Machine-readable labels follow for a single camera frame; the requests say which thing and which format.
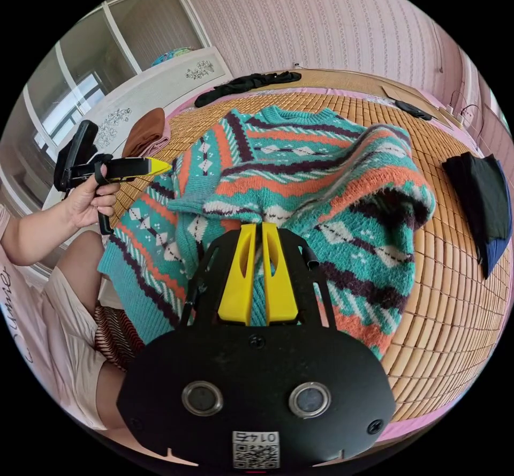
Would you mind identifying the small black cloth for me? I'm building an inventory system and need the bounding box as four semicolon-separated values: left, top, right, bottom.
394;99;433;121

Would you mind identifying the green floral sweater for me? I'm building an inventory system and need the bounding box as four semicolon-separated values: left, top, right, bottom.
97;106;437;360

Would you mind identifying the long black garment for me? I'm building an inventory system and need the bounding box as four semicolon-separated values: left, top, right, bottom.
194;71;303;109

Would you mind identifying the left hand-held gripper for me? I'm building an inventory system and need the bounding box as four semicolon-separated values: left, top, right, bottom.
63;153;174;236

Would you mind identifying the brown and pink pile of clothes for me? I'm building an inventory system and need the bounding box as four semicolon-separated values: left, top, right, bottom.
121;107;172;158

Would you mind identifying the flat brown cardboard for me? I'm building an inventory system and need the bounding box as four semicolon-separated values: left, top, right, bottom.
381;84;443;120

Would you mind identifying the red striped cloth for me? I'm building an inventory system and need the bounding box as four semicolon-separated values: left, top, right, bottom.
93;305;146;372

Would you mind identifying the black and navy pile of clothes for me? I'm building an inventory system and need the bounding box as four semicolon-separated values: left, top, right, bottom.
441;151;513;280

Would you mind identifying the person's left hand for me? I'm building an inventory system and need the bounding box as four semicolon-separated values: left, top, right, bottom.
63;162;121;231

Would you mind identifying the person's body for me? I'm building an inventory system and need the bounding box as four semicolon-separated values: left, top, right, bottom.
0;202;139;444

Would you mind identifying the window with white frame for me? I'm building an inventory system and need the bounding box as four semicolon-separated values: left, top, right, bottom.
20;0;213;155

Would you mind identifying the white power strip with cables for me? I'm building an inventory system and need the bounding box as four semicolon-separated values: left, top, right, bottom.
439;90;482;128

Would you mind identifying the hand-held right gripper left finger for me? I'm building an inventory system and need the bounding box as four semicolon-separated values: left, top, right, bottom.
217;223;256;327

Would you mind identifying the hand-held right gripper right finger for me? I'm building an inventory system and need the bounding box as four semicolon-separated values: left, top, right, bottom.
261;222;299;327

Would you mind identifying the bed with woven mat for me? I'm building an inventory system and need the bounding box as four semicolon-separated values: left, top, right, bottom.
107;67;513;444

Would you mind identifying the person's left forearm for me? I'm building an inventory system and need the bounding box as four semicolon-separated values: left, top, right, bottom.
0;205;81;267

